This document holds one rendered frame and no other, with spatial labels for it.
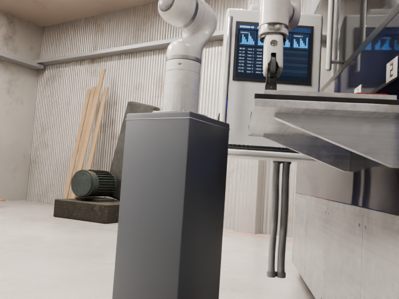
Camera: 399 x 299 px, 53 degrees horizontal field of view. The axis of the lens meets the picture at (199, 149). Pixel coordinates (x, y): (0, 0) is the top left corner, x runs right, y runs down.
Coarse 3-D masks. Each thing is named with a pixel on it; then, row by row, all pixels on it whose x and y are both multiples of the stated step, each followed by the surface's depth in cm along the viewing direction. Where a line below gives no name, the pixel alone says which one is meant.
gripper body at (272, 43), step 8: (264, 40) 113; (272, 40) 110; (280, 40) 110; (264, 48) 112; (272, 48) 109; (280, 48) 109; (264, 56) 112; (280, 56) 109; (264, 64) 112; (280, 64) 109; (264, 72) 114; (280, 72) 112
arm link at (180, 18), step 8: (160, 0) 129; (168, 0) 126; (176, 0) 125; (184, 0) 126; (192, 0) 128; (160, 8) 129; (168, 8) 127; (176, 8) 126; (184, 8) 127; (192, 8) 129; (168, 16) 128; (176, 16) 128; (184, 16) 128; (192, 16) 130; (176, 24) 132; (184, 24) 132
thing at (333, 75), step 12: (312, 0) 272; (336, 0) 198; (312, 12) 269; (336, 12) 197; (396, 12) 117; (336, 24) 197; (384, 24) 126; (336, 36) 196; (372, 36) 138; (336, 48) 196; (360, 48) 151; (348, 60) 168; (336, 72) 189; (384, 84) 123
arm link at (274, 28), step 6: (264, 24) 112; (270, 24) 111; (276, 24) 110; (282, 24) 111; (264, 30) 112; (270, 30) 111; (276, 30) 111; (282, 30) 111; (288, 30) 113; (258, 36) 115
